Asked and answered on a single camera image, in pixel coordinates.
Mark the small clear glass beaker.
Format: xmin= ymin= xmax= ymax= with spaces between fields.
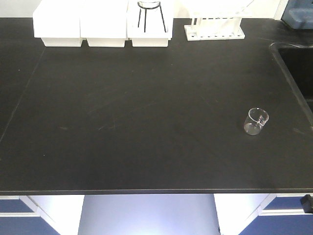
xmin=244 ymin=107 xmax=269 ymax=136

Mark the white storage bin right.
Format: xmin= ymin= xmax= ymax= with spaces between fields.
xmin=127 ymin=0 xmax=174 ymax=47

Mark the white storage bin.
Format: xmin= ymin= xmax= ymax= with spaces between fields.
xmin=127 ymin=0 xmax=174 ymax=47
xmin=33 ymin=0 xmax=83 ymax=47
xmin=80 ymin=0 xmax=129 ymax=47

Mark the white storage bin middle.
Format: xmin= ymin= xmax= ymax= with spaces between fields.
xmin=80 ymin=0 xmax=129 ymax=47

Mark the white storage bin left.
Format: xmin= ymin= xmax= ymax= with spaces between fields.
xmin=33 ymin=0 xmax=83 ymax=47

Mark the white test tube rack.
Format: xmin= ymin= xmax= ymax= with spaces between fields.
xmin=184 ymin=0 xmax=253 ymax=41

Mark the black lab sink basin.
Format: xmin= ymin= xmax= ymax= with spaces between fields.
xmin=269 ymin=42 xmax=313 ymax=126

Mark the blue cabinet left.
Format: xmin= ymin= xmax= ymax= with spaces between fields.
xmin=0 ymin=195 xmax=85 ymax=235

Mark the black object at edge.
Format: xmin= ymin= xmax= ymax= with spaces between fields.
xmin=300 ymin=194 xmax=313 ymax=214

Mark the blue plastic container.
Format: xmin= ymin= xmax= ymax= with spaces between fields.
xmin=281 ymin=0 xmax=313 ymax=30

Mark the black wire tripod stand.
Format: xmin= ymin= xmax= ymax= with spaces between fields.
xmin=137 ymin=0 xmax=167 ymax=33

